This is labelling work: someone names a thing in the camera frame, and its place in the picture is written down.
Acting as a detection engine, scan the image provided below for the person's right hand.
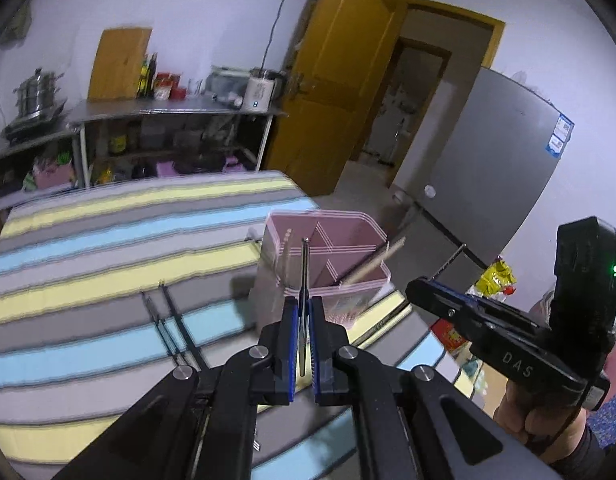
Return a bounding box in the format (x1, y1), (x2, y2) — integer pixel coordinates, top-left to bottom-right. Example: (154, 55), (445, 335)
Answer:
(492, 379), (588, 466)

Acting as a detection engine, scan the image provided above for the red cardboard box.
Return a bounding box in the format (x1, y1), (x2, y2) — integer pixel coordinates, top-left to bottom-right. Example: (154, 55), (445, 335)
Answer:
(430, 317), (468, 358)

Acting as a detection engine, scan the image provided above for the black wall cable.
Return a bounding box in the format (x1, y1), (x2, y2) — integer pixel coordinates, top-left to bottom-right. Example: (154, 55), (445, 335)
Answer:
(262, 0), (301, 68)

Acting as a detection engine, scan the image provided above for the white electric kettle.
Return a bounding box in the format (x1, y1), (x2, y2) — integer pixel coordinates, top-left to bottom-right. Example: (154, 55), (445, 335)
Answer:
(243, 67), (287, 112)

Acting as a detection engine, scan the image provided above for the yellow snack bag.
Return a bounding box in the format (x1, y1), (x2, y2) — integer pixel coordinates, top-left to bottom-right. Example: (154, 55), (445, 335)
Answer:
(475, 260), (517, 297)

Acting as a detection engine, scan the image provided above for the clear storage box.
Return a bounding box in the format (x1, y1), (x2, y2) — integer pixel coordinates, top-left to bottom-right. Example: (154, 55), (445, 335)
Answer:
(205, 66), (253, 108)

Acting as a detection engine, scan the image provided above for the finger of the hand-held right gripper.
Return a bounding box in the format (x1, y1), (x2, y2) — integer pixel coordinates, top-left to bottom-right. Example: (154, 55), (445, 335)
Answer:
(424, 276), (484, 309)
(406, 278), (489, 334)

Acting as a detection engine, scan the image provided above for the yellow wooden door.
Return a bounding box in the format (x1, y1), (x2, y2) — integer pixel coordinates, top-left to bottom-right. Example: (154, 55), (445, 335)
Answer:
(263, 0), (409, 198)

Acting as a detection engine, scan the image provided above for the tall steel shelf table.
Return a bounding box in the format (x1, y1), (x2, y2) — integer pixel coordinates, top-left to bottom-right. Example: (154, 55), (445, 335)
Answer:
(67, 97), (289, 188)

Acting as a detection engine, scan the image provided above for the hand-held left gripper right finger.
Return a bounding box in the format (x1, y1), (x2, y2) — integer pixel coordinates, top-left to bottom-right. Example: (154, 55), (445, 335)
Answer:
(308, 296), (563, 480)

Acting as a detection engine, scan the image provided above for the wooden cutting board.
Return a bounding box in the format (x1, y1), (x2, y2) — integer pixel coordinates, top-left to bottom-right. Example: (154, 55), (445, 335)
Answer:
(87, 26), (154, 102)

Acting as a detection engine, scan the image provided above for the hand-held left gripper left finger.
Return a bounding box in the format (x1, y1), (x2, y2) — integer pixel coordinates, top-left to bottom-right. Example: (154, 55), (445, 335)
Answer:
(53, 296), (297, 480)

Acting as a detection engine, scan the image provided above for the pink plastic basin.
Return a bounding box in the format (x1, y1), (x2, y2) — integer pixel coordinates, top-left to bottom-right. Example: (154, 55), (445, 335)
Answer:
(32, 160), (74, 191)

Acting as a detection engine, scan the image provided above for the striped tablecloth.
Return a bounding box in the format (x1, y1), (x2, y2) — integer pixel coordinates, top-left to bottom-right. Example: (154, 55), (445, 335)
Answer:
(0, 170), (468, 480)

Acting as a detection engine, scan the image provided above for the pink utensil holder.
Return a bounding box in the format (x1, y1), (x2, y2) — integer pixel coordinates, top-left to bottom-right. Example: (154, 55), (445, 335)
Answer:
(255, 210), (393, 331)

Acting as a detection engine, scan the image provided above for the person's right forearm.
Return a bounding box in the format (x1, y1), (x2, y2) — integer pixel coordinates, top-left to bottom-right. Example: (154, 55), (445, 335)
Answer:
(548, 412), (616, 480)

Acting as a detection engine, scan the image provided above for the black induction cooker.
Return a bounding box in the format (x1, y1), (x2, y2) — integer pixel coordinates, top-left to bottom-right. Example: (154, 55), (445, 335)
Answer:
(0, 105), (71, 141)

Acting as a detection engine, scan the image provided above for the grey refrigerator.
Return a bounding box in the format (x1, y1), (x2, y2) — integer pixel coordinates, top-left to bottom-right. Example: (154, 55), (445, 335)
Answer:
(390, 66), (574, 286)

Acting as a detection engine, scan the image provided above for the long black chopstick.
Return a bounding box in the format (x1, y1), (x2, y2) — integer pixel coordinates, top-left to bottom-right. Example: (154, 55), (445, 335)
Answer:
(158, 281), (211, 370)
(139, 288), (186, 367)
(430, 243), (468, 283)
(297, 237), (311, 378)

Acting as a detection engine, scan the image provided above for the steel steamer pot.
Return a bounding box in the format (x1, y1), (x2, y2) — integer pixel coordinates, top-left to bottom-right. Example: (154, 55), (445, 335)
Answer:
(14, 67), (66, 120)

